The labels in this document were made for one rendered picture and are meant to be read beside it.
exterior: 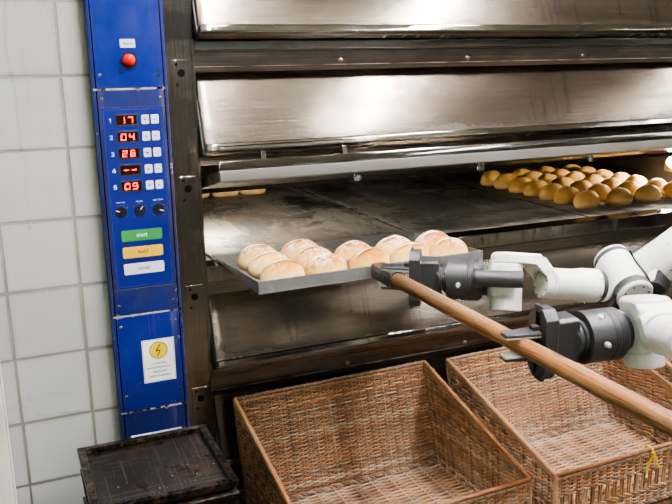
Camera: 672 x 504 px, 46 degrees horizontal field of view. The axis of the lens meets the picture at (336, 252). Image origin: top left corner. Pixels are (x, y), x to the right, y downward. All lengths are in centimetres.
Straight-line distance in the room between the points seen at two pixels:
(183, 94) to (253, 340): 62
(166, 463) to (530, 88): 135
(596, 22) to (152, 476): 163
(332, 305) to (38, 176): 78
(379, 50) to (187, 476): 109
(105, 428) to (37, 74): 82
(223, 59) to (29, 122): 44
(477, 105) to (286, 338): 79
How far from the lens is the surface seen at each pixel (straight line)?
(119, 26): 180
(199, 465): 176
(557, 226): 238
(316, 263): 171
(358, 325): 209
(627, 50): 248
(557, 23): 228
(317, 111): 195
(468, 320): 143
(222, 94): 189
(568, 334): 134
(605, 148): 225
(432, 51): 209
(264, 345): 200
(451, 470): 220
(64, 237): 185
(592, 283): 174
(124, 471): 178
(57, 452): 201
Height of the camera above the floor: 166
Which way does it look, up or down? 14 degrees down
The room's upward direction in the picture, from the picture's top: 1 degrees counter-clockwise
